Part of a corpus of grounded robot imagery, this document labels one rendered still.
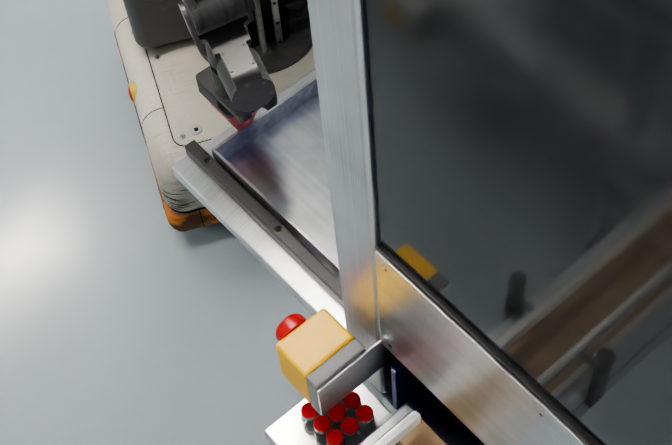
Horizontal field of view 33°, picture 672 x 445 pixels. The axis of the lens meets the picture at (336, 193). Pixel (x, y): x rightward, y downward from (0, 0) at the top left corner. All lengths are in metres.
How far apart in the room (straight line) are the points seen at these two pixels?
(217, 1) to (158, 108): 1.12
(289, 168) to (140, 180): 1.19
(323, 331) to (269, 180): 0.36
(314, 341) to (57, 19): 2.03
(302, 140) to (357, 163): 0.60
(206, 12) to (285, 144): 0.29
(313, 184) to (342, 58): 0.66
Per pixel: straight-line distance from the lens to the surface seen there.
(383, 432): 1.29
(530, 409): 1.04
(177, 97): 2.48
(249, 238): 1.50
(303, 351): 1.23
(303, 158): 1.57
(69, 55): 3.04
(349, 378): 1.25
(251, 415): 2.35
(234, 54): 1.38
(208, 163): 1.56
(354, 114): 0.94
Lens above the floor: 2.12
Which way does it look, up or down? 54 degrees down
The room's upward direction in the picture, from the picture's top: 6 degrees counter-clockwise
